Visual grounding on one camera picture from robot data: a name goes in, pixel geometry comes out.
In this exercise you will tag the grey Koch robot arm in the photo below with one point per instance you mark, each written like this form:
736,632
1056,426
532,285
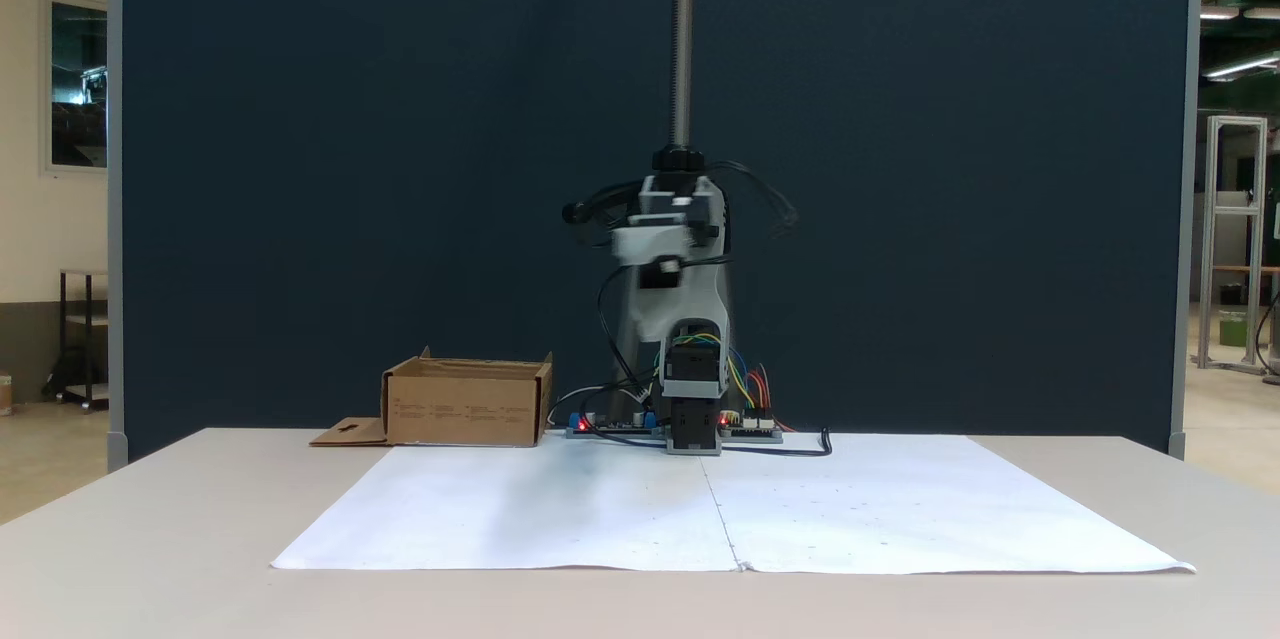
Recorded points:
695,304

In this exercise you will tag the black pole knob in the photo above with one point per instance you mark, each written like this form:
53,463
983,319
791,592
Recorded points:
679,160

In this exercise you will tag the metal gooseneck camera pole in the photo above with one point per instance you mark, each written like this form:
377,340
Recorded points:
682,49

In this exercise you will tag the black shelf cart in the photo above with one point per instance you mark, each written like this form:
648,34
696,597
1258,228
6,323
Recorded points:
75,389

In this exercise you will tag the brown cardboard box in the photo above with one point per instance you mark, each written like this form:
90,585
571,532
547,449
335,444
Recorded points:
460,409

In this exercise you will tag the green bin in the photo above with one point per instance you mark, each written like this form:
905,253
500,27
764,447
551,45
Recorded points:
1233,329

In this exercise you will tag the dark blue partition panel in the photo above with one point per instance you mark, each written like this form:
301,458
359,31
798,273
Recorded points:
350,169

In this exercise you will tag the white paper sheet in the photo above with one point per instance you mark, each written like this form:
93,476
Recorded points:
920,509
520,509

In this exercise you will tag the circuit board with blue terminals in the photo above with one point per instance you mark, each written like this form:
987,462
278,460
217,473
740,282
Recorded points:
610,425

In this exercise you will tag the aluminium frame rack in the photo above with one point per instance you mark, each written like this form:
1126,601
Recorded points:
1212,239

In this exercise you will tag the framed wall window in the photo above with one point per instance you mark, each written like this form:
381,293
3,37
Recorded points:
78,84

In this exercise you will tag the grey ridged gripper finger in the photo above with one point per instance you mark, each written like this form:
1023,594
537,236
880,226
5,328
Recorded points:
645,244

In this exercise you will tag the ceiling light strip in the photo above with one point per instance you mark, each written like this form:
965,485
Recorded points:
1240,67
1220,13

